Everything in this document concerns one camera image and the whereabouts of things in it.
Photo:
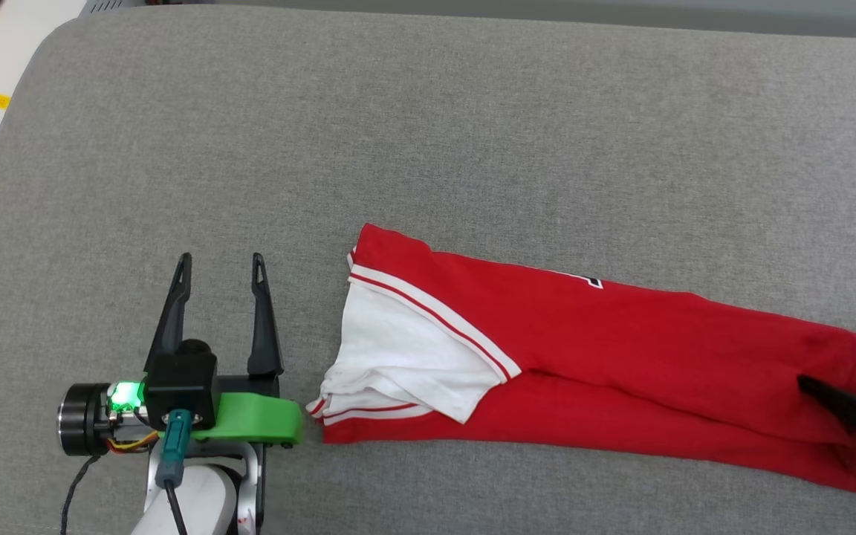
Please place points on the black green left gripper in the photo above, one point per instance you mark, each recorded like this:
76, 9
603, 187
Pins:
253, 417

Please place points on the red and white jersey garment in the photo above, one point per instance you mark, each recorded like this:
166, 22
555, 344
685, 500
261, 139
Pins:
621, 357

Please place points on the grey vented device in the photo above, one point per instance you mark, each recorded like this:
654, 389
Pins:
138, 7

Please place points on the white desk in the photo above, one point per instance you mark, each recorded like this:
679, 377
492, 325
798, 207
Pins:
27, 44

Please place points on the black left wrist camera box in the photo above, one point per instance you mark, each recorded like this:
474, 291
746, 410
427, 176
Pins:
181, 383

